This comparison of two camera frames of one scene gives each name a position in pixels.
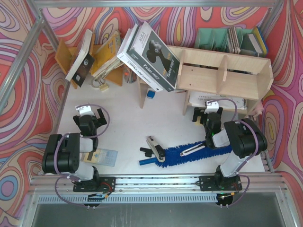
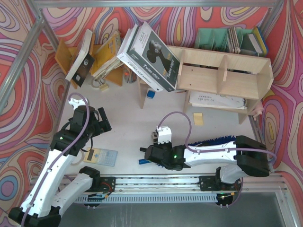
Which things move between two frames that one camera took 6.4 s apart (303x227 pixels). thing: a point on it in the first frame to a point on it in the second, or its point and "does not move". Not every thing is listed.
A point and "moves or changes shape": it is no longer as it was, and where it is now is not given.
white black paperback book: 84,63 does not move
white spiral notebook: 199,100 does not move
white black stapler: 157,149 moves or changes shape
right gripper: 199,116 to 149,154
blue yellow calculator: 101,156 does not move
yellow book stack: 106,59 does not move
